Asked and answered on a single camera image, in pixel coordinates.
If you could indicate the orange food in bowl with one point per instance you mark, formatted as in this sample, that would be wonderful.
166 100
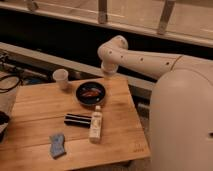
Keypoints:
90 93

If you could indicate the black object at left edge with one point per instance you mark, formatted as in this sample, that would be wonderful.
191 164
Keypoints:
4 120

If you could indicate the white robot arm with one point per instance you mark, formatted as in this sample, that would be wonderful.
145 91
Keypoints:
181 104

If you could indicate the blue sponge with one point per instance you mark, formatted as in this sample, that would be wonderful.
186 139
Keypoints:
57 145

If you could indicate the black striped rectangular block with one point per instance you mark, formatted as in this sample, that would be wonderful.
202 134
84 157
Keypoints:
78 120

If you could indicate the black round bowl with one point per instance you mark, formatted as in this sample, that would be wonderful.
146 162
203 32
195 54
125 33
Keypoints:
93 100

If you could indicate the white squeeze bottle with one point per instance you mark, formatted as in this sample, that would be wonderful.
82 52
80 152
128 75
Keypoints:
95 126

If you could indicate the white plastic cup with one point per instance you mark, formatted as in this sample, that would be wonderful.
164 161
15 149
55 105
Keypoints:
61 78

